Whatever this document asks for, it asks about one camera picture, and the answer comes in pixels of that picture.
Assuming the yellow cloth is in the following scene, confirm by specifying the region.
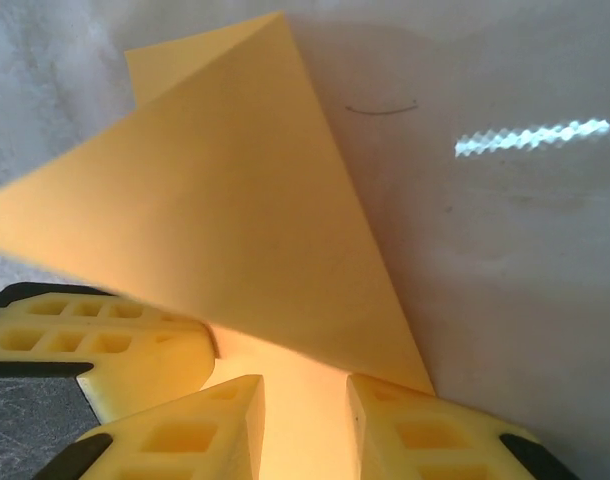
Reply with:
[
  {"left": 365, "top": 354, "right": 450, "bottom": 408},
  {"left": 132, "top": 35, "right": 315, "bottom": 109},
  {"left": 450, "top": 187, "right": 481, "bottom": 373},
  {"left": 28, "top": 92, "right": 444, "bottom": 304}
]
[{"left": 0, "top": 12, "right": 436, "bottom": 480}]

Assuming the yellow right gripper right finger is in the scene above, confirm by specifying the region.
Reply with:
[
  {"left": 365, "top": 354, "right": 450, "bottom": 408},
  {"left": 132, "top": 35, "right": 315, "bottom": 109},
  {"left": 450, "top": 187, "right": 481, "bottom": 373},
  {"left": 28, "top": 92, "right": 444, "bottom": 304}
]
[{"left": 345, "top": 373, "right": 581, "bottom": 480}]

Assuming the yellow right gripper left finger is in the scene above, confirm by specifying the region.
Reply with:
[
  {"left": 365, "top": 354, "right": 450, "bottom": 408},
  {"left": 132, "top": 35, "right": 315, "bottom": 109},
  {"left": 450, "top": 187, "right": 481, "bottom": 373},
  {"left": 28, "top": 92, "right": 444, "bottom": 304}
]
[{"left": 34, "top": 373, "right": 266, "bottom": 480}]

